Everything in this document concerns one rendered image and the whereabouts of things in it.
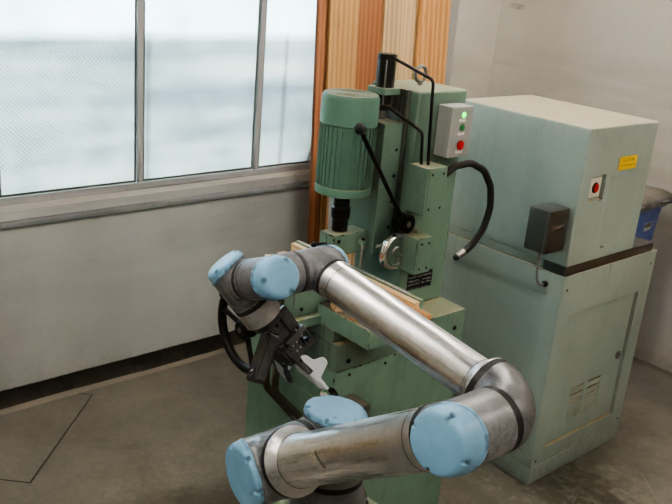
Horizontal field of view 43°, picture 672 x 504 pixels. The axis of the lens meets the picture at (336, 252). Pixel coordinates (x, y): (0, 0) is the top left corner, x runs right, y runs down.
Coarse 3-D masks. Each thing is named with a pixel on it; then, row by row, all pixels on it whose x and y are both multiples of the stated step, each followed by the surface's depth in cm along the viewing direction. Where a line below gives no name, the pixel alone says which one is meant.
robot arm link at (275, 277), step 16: (272, 256) 172; (288, 256) 176; (240, 272) 176; (256, 272) 171; (272, 272) 170; (288, 272) 173; (304, 272) 176; (240, 288) 176; (256, 288) 172; (272, 288) 170; (288, 288) 172
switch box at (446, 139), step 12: (444, 108) 262; (456, 108) 260; (468, 108) 264; (444, 120) 262; (456, 120) 262; (468, 120) 265; (444, 132) 263; (456, 132) 263; (468, 132) 267; (444, 144) 264; (456, 144) 265; (468, 144) 269; (444, 156) 265; (456, 156) 267
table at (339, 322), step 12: (324, 312) 253; (336, 312) 249; (312, 324) 252; (324, 324) 253; (336, 324) 249; (348, 324) 245; (348, 336) 246; (360, 336) 241; (372, 336) 239; (372, 348) 241
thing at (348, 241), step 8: (320, 232) 267; (328, 232) 265; (336, 232) 266; (344, 232) 266; (352, 232) 267; (360, 232) 269; (320, 240) 267; (328, 240) 264; (336, 240) 263; (344, 240) 265; (352, 240) 268; (344, 248) 266; (352, 248) 269; (360, 248) 271
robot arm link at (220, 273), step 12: (240, 252) 183; (216, 264) 184; (228, 264) 179; (216, 276) 180; (228, 276) 179; (216, 288) 183; (228, 288) 180; (228, 300) 183; (240, 300) 182; (264, 300) 184; (240, 312) 184; (252, 312) 183
